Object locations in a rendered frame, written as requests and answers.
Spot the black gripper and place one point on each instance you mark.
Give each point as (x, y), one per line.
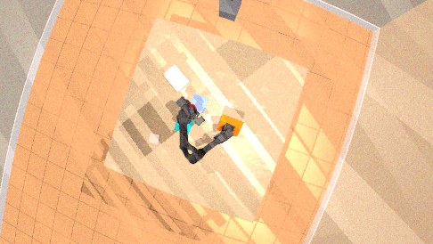
(199, 120)

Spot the white flat slab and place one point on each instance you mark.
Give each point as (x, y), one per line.
(176, 78)

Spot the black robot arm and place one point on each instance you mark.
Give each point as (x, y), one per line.
(183, 118)

